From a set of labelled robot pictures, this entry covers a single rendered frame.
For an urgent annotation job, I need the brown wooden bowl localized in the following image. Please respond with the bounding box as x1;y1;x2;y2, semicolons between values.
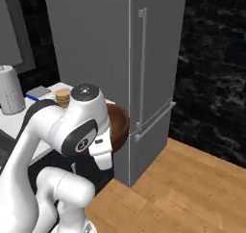
106;103;131;154

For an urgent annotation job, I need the vertical grey fridge handle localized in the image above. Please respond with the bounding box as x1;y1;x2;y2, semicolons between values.
135;7;149;133

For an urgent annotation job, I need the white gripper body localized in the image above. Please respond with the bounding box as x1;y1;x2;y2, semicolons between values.
87;132;114;171

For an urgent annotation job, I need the blue and grey sponge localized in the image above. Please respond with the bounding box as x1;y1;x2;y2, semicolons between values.
25;86;52;102

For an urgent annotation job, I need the grey fridge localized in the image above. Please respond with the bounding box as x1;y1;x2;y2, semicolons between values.
42;0;188;188

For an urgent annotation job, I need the dark sink basin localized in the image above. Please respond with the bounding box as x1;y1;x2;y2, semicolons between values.
0;128;17;175

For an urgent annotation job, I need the grey wall cupboard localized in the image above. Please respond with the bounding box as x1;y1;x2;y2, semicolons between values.
0;0;37;75

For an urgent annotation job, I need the horizontal grey fridge drawer handle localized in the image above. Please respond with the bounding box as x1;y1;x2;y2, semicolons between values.
134;100;177;143

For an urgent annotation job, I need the white cylindrical jar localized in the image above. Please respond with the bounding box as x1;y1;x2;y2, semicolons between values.
0;65;27;116

